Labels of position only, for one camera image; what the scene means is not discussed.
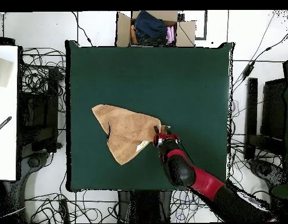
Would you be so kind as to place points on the black equipment rack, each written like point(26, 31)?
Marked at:
point(41, 112)

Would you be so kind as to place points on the dark green table cloth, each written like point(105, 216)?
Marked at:
point(157, 81)

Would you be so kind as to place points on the beige paper sheet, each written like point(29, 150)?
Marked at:
point(2, 72)

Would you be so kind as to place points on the pink cloth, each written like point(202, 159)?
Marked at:
point(170, 35)

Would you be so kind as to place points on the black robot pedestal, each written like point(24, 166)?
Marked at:
point(146, 205)

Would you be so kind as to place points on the white side table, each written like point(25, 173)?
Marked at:
point(5, 140)

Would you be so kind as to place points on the black metal frame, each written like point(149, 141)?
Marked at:
point(251, 112)

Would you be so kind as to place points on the brown cardboard box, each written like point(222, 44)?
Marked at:
point(184, 32)

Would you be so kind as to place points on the blue denim jeans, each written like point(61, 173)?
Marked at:
point(149, 26)

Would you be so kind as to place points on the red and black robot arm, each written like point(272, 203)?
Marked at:
point(181, 170)

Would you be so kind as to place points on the tan terry towel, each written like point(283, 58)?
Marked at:
point(125, 130)

